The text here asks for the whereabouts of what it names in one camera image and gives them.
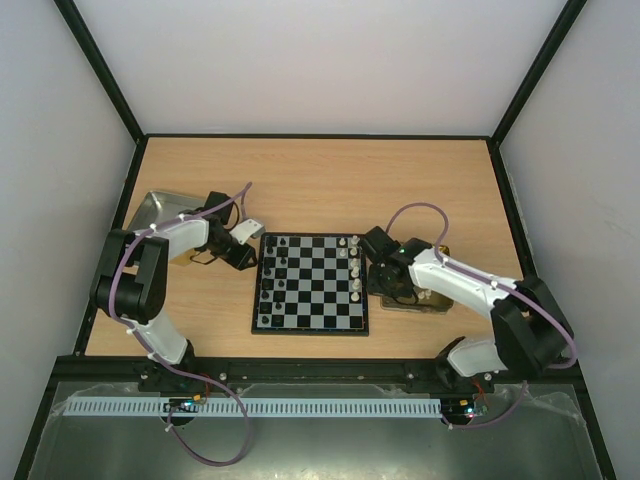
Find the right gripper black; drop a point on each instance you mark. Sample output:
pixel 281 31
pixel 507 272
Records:
pixel 375 243

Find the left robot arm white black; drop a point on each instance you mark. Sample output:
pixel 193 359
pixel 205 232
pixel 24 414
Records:
pixel 130 282

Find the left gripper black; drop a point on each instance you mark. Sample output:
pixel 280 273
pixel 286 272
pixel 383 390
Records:
pixel 240 261

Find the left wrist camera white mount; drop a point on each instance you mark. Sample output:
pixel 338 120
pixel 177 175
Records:
pixel 246 230

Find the light blue slotted cable duct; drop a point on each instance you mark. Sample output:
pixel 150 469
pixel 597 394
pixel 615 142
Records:
pixel 255 407

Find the black white chess board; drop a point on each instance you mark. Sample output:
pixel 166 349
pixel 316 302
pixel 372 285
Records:
pixel 311 284

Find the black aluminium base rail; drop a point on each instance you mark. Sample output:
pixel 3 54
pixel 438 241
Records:
pixel 422 376

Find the gold metal tin tray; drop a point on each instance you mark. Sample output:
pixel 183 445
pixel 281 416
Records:
pixel 429 301

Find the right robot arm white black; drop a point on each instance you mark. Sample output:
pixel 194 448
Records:
pixel 530 333

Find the silver metal tin tray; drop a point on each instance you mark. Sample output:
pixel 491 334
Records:
pixel 167 214

